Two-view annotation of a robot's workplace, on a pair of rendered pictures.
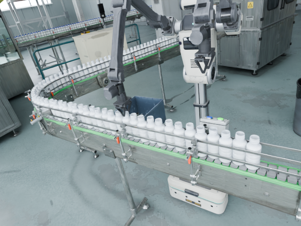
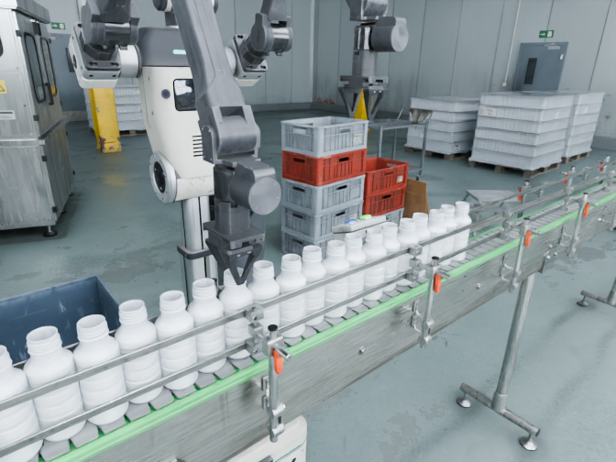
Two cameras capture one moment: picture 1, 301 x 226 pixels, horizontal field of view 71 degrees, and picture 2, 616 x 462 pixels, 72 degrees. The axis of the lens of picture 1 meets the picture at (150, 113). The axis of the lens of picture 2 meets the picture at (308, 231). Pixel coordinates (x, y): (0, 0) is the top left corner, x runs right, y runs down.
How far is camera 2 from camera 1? 1.18 m
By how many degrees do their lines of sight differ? 69
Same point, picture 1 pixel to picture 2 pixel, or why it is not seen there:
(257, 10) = (21, 100)
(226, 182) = (444, 305)
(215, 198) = (300, 434)
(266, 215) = (334, 406)
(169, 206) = not seen: outside the picture
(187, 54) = (184, 122)
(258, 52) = (48, 187)
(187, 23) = (159, 49)
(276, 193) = (485, 275)
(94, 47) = not seen: outside the picture
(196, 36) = (400, 34)
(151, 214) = not seen: outside the picture
